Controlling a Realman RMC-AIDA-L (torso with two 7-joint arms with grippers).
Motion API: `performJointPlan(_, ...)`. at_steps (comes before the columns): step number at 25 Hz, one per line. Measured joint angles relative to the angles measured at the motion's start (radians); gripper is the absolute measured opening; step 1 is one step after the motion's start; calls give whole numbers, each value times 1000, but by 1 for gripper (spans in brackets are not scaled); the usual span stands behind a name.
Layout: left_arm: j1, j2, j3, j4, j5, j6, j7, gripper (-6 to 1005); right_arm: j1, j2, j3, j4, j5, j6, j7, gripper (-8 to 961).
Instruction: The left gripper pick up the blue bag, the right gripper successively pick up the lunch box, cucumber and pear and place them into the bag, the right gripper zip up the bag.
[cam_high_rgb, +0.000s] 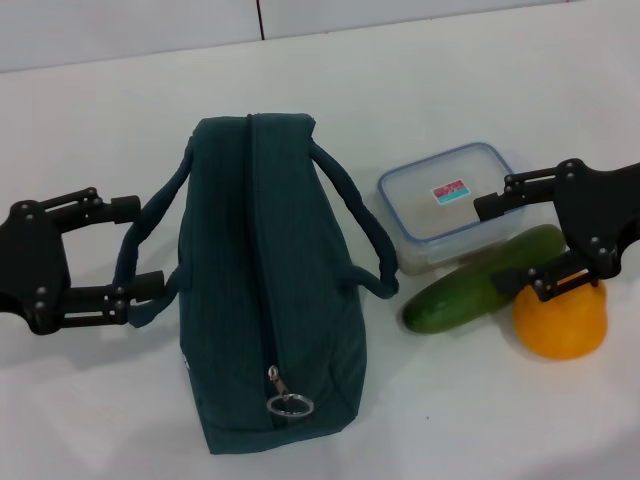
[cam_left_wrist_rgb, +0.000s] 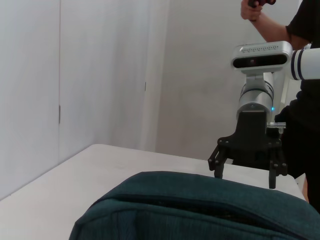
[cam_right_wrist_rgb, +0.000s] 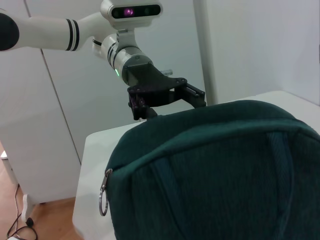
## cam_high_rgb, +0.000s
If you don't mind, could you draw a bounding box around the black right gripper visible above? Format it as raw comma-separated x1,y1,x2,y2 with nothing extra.
473,158,640,304

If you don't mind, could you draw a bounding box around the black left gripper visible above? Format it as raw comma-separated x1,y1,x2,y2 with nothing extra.
0,187,167,336

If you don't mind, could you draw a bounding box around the green cucumber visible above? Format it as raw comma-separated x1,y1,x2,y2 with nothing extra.
402,223,569,335

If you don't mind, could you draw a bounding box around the clear plastic food container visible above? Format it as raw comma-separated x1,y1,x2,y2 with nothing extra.
377,142,526,277

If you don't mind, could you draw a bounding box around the dark teal fabric lunch bag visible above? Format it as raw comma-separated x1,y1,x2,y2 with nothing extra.
112,113,401,456

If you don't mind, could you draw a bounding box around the orange pear-shaped fruit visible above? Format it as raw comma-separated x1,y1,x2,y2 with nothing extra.
510,272,609,361

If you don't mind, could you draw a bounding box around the silver zipper pull ring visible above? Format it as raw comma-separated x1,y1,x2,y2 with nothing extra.
266,364,315,419

